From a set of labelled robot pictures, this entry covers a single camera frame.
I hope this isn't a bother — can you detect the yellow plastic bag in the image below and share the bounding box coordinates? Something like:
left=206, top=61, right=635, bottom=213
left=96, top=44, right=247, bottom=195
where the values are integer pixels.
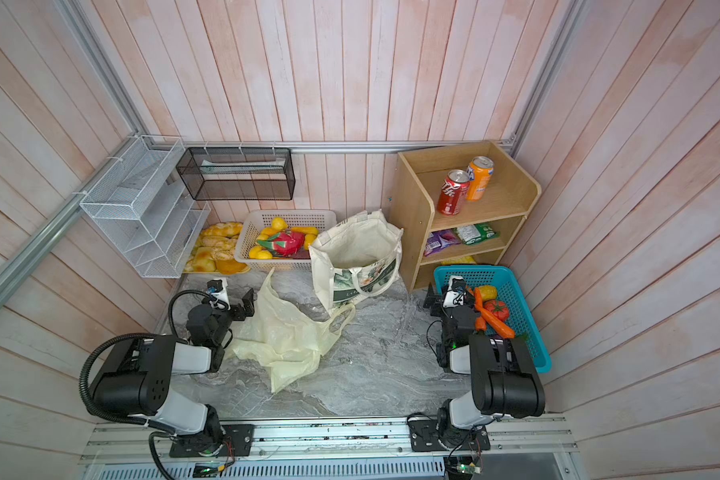
left=225, top=275, right=356, bottom=394

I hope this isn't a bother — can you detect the purple snack packet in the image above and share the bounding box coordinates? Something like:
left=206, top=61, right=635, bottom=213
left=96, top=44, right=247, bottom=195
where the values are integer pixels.
left=423, top=229, right=461, bottom=257

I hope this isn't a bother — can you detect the canvas tote bag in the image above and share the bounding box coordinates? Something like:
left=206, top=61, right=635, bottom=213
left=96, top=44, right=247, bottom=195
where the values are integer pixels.
left=309, top=210, right=404, bottom=314

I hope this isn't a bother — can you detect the red soda can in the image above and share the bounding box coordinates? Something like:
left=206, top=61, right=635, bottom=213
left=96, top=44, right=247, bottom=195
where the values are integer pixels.
left=437, top=169, right=470, bottom=216

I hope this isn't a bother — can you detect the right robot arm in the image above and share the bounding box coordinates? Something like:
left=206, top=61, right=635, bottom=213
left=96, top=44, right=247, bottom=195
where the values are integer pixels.
left=423, top=284, right=546, bottom=450

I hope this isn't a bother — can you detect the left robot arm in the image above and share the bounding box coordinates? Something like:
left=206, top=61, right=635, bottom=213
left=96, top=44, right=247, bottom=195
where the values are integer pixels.
left=78, top=279, right=256, bottom=457

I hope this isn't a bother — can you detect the yellow snack packet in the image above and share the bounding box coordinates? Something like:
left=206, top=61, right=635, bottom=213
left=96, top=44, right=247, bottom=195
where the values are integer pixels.
left=441, top=255, right=478, bottom=266

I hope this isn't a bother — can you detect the carrot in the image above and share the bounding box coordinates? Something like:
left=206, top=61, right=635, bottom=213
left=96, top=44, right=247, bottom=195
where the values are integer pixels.
left=473, top=289, right=515, bottom=339

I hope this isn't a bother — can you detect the yellow bell pepper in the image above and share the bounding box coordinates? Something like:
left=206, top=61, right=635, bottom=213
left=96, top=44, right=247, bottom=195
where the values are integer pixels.
left=476, top=285, right=498, bottom=302

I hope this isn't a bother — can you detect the red tomato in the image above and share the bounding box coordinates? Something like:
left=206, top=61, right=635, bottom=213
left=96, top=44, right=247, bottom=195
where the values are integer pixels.
left=483, top=299, right=511, bottom=323

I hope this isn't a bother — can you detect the white plastic basket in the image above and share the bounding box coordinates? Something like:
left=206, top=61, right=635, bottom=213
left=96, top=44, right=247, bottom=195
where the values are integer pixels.
left=234, top=210, right=337, bottom=272

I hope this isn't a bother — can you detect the dragon fruit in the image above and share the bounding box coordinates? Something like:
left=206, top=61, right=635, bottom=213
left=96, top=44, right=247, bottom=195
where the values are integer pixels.
left=256, top=229, right=306, bottom=257

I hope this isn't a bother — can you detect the green snack packet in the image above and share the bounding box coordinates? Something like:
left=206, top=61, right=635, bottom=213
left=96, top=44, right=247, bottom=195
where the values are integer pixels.
left=453, top=222, right=499, bottom=245

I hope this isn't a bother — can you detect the teal plastic basket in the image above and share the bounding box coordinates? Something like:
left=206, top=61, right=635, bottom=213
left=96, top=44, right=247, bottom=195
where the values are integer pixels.
left=434, top=264, right=551, bottom=373

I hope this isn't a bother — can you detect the wooden shelf unit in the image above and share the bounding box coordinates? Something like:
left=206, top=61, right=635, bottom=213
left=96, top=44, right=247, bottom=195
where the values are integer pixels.
left=387, top=141, right=542, bottom=292

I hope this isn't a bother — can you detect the black mesh basket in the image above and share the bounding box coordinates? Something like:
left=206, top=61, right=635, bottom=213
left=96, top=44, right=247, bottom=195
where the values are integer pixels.
left=176, top=146, right=296, bottom=201

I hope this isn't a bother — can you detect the orange soda can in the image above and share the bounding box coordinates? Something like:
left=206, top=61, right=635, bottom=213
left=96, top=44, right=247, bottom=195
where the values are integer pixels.
left=466, top=156, right=494, bottom=201

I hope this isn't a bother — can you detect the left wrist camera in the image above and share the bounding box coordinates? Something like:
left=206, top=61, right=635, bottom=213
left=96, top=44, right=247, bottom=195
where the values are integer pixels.
left=206, top=278, right=230, bottom=311

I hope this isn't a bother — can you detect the white wire rack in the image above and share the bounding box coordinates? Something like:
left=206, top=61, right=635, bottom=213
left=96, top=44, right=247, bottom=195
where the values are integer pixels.
left=80, top=135, right=210, bottom=279

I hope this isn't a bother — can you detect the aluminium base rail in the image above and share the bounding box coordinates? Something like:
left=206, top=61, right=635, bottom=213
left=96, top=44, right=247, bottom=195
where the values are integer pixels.
left=80, top=414, right=587, bottom=479

